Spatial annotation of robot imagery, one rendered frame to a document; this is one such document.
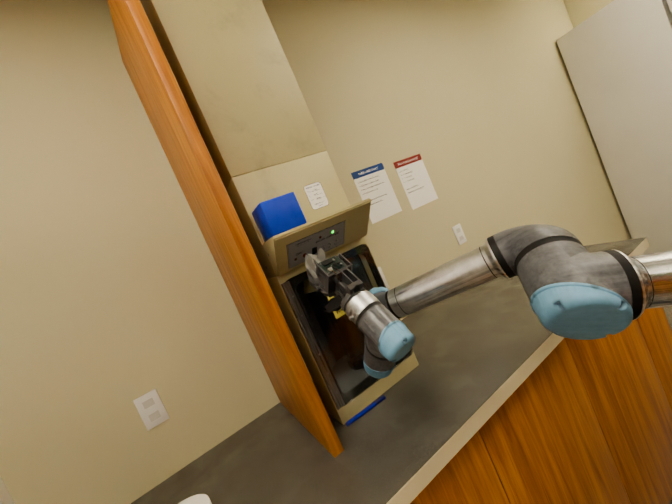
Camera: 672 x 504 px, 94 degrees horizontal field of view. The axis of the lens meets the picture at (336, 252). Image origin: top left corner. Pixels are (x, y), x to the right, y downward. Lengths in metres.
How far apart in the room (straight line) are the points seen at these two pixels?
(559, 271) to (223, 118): 0.87
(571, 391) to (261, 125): 1.23
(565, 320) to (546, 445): 0.61
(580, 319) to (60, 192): 1.43
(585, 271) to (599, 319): 0.07
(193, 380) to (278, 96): 1.01
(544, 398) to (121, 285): 1.38
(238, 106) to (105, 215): 0.62
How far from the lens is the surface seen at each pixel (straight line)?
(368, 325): 0.67
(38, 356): 1.36
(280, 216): 0.81
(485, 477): 1.00
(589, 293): 0.59
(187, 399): 1.34
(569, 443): 1.27
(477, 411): 0.89
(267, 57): 1.15
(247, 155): 0.96
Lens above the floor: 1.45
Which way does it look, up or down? 3 degrees down
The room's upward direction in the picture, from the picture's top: 24 degrees counter-clockwise
